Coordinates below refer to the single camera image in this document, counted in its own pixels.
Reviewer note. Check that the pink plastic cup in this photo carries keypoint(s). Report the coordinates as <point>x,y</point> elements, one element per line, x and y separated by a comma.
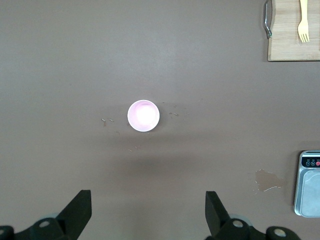
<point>143,115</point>

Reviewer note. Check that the wooden cutting board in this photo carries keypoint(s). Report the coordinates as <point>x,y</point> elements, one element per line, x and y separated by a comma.
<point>285,37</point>

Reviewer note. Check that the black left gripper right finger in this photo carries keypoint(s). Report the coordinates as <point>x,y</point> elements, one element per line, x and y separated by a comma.
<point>225,225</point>

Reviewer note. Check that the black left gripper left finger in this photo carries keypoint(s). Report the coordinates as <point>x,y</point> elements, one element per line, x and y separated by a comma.
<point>62,225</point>

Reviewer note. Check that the brown table cover sheet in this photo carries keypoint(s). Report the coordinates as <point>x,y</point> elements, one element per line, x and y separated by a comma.
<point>100,62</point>

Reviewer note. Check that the yellow plastic fork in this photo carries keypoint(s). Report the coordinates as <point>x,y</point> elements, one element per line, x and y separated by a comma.
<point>303,25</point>

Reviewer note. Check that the silver digital kitchen scale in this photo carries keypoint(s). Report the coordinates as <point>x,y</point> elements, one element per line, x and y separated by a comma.
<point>310,190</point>

